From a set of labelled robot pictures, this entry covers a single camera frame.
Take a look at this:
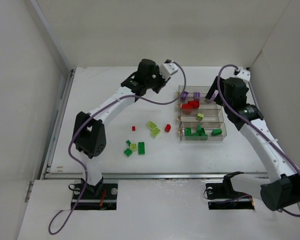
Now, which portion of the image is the small purple lego brick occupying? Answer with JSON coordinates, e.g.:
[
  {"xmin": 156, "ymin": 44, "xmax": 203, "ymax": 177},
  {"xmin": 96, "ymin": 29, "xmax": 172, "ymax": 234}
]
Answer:
[{"xmin": 179, "ymin": 91, "xmax": 189, "ymax": 102}]

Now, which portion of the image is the red rectangular lego brick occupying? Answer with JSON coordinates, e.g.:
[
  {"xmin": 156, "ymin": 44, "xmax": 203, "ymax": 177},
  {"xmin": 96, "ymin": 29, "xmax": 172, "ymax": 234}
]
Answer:
[{"xmin": 188, "ymin": 100, "xmax": 200, "ymax": 109}]

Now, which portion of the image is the lime lego brick carried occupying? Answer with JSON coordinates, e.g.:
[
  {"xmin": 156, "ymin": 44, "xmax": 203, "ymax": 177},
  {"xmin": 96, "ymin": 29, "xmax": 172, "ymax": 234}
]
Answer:
[{"xmin": 196, "ymin": 112, "xmax": 205, "ymax": 122}]

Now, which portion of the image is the green lego brick carried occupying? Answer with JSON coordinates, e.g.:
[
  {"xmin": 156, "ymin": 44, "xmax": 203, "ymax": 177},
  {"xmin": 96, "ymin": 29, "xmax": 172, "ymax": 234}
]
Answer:
[{"xmin": 211, "ymin": 128, "xmax": 223, "ymax": 137}]

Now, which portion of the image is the green lego piece studded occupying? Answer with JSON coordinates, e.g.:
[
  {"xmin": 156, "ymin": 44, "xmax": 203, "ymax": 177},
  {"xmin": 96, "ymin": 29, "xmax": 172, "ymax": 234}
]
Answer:
[{"xmin": 197, "ymin": 125, "xmax": 204, "ymax": 134}]

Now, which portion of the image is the red rounded lego brick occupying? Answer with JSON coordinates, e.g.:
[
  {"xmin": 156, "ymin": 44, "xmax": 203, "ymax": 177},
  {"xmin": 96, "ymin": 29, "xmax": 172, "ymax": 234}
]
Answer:
[{"xmin": 180, "ymin": 103, "xmax": 194, "ymax": 115}]

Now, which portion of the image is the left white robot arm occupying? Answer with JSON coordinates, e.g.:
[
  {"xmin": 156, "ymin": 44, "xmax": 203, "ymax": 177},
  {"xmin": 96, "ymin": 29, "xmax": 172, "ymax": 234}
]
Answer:
[{"xmin": 69, "ymin": 59, "xmax": 178, "ymax": 159}]

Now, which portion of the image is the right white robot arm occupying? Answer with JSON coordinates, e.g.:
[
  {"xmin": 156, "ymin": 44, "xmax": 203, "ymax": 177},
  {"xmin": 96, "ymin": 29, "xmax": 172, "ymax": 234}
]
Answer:
[{"xmin": 205, "ymin": 76, "xmax": 300, "ymax": 211}]

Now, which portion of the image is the clear container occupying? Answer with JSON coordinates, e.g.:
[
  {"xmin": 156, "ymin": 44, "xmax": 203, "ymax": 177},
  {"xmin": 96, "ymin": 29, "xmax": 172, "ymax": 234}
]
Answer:
[
  {"xmin": 176, "ymin": 97, "xmax": 222, "ymax": 111},
  {"xmin": 176, "ymin": 85, "xmax": 218, "ymax": 100},
  {"xmin": 177, "ymin": 109, "xmax": 225, "ymax": 123},
  {"xmin": 178, "ymin": 122, "xmax": 227, "ymax": 142}
]

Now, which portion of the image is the lime lego brick upper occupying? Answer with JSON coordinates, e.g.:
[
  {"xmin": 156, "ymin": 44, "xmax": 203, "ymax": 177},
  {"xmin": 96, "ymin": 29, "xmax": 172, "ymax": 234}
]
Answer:
[{"xmin": 146, "ymin": 121, "xmax": 157, "ymax": 130}]

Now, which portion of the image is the lime lego brick lower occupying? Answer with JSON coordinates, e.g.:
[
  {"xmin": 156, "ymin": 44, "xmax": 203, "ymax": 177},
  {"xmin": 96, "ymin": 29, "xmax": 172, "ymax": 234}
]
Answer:
[{"xmin": 151, "ymin": 127, "xmax": 161, "ymax": 138}]

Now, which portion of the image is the long green lego brick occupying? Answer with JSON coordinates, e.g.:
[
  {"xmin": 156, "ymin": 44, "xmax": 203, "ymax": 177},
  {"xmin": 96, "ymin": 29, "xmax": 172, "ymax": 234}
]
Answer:
[{"xmin": 137, "ymin": 142, "xmax": 145, "ymax": 155}]

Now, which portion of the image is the small lime lego brick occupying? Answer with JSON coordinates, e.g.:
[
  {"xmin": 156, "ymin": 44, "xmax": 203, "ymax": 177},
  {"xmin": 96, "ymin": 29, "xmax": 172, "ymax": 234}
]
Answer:
[{"xmin": 129, "ymin": 143, "xmax": 138, "ymax": 152}]

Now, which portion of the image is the green lego brick bottom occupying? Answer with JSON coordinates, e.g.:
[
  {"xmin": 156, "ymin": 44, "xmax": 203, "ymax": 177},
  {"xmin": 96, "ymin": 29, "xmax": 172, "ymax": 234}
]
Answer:
[{"xmin": 123, "ymin": 148, "xmax": 133, "ymax": 158}]

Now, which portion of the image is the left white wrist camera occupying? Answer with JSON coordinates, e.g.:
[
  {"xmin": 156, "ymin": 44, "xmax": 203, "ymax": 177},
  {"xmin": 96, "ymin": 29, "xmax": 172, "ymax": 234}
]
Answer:
[{"xmin": 159, "ymin": 61, "xmax": 179, "ymax": 81}]

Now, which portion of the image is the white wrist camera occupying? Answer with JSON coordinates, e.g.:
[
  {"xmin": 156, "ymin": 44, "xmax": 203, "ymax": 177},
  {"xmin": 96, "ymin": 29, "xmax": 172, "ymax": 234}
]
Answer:
[
  {"xmin": 159, "ymin": 61, "xmax": 179, "ymax": 81},
  {"xmin": 234, "ymin": 68, "xmax": 251, "ymax": 83}
]

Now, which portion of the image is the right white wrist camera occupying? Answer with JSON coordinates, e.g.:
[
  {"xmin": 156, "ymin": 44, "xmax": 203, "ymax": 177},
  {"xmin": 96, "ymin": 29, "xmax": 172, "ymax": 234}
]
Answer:
[{"xmin": 234, "ymin": 68, "xmax": 251, "ymax": 83}]

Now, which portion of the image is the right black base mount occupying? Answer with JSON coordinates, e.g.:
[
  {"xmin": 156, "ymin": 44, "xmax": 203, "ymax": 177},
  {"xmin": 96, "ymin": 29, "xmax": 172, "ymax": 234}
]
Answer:
[{"xmin": 203, "ymin": 171, "xmax": 255, "ymax": 210}]

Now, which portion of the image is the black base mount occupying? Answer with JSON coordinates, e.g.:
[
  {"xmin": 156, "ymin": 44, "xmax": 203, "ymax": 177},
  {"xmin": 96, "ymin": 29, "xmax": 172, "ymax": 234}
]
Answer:
[
  {"xmin": 74, "ymin": 182, "xmax": 119, "ymax": 211},
  {"xmin": 203, "ymin": 171, "xmax": 255, "ymax": 210}
]

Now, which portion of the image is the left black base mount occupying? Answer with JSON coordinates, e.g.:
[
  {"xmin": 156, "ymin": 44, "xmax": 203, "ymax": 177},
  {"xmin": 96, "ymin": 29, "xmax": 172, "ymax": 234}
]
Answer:
[{"xmin": 74, "ymin": 182, "xmax": 119, "ymax": 211}]

